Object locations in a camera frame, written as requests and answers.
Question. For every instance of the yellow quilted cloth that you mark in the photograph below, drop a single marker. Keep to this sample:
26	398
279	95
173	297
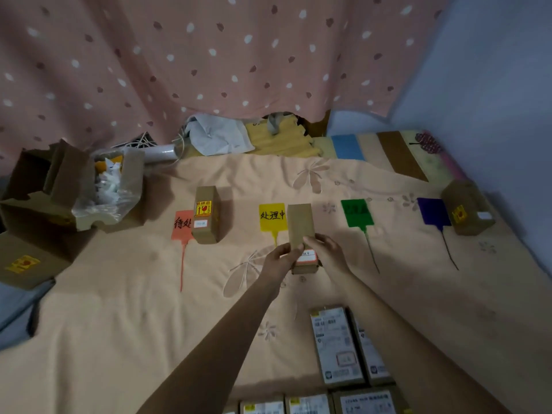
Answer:
282	144

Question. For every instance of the peach floral bed sheet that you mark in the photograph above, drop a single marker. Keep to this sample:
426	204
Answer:
129	319

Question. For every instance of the large open cardboard carton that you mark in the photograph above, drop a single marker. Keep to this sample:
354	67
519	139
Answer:
43	189

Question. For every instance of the person's right forearm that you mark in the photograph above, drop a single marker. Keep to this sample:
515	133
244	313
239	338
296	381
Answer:
414	353

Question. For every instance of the flat carton with yellow sticker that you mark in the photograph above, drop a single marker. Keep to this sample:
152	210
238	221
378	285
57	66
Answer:
30	262

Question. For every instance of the striped colourful mat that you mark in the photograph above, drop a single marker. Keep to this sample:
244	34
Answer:
388	150

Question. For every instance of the pink dotted curtain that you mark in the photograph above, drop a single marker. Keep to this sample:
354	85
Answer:
215	55

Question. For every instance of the blue grey mattress cover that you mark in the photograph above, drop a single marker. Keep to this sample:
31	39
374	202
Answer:
17	310

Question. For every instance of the clear plastic bag of parts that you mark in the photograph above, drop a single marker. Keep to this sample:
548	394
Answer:
108	193

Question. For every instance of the pile of white-labelled parcels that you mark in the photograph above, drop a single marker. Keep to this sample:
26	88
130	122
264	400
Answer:
336	349

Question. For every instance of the person's left thumb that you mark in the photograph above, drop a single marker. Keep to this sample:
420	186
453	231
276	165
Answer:
293	253

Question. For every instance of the person's right hand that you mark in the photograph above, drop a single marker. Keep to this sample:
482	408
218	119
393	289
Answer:
332	256

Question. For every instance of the small brown cardboard box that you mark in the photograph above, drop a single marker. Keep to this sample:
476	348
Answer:
300	226

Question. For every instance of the brown box with yellow sticker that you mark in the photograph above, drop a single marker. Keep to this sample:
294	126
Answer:
207	215
465	209

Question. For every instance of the grey cloth piece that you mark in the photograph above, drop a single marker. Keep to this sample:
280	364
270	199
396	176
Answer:
275	122

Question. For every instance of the person's right thumb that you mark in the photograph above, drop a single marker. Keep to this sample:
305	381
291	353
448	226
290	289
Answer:
311	243

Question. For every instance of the person's left hand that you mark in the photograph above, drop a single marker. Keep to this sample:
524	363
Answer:
276	267

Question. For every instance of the person's left forearm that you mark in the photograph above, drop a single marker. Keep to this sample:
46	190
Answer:
215	357

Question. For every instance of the white plastic tube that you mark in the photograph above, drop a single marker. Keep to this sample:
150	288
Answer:
159	153

